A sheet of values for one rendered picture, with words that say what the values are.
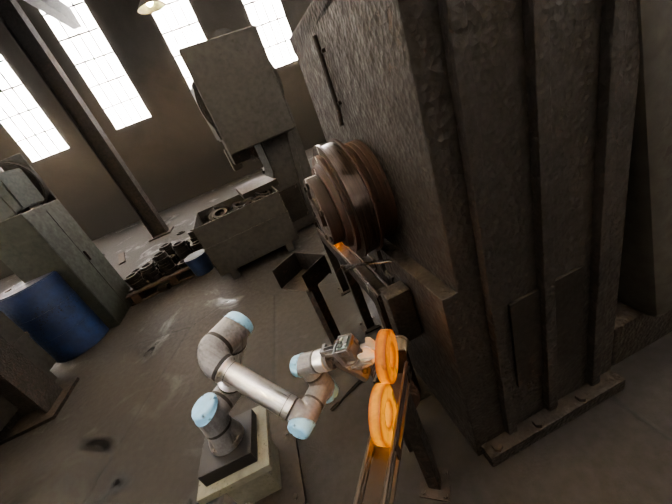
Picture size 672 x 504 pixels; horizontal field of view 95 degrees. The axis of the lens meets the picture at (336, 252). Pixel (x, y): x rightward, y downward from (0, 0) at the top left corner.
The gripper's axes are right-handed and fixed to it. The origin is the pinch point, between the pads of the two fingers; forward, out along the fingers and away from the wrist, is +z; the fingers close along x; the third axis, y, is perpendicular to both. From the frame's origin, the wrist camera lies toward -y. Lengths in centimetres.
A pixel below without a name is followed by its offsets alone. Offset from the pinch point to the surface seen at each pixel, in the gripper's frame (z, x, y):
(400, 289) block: 1.0, 29.3, -1.0
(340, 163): 5, 37, 48
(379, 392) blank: -0.1, -12.7, -0.9
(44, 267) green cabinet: -367, 104, 113
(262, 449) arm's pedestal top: -78, -9, -31
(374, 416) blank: -1.1, -18.5, -2.1
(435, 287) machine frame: 16.4, 19.5, 2.4
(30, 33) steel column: -511, 424, 470
